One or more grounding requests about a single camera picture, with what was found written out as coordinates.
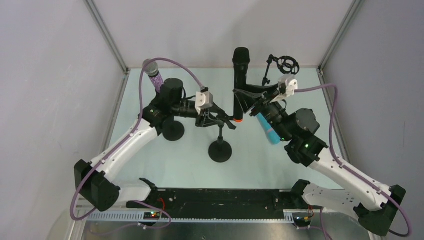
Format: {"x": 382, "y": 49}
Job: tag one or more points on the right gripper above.
{"x": 255, "y": 106}

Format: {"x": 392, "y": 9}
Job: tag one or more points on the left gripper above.
{"x": 204, "y": 118}

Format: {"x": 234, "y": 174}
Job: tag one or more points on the black fork clip stand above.
{"x": 220, "y": 151}

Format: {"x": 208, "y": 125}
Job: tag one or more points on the black microphone orange end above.
{"x": 240, "y": 60}

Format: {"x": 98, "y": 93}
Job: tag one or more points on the black ring clip stand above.
{"x": 173, "y": 131}

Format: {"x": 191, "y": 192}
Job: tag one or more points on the purple glitter microphone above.
{"x": 151, "y": 68}

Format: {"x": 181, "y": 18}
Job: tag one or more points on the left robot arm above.
{"x": 95, "y": 179}

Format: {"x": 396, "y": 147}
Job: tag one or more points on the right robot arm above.
{"x": 372, "y": 203}

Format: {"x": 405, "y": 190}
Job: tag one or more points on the blue microphone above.
{"x": 270, "y": 133}

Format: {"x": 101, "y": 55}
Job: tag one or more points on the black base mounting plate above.
{"x": 190, "y": 202}

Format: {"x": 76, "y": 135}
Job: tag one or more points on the left controller board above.
{"x": 152, "y": 215}

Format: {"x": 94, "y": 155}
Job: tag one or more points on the controller board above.
{"x": 152, "y": 215}
{"x": 302, "y": 221}

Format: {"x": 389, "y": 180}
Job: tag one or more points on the right controller board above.
{"x": 302, "y": 221}

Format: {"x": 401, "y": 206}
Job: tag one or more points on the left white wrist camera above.
{"x": 203, "y": 100}

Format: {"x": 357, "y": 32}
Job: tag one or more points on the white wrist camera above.
{"x": 203, "y": 100}
{"x": 287, "y": 85}

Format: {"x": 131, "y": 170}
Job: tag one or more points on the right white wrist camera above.
{"x": 287, "y": 85}

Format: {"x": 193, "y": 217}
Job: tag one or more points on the black tripod shock mount stand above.
{"x": 285, "y": 64}

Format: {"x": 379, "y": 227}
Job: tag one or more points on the white slotted cable duct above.
{"x": 137, "y": 216}

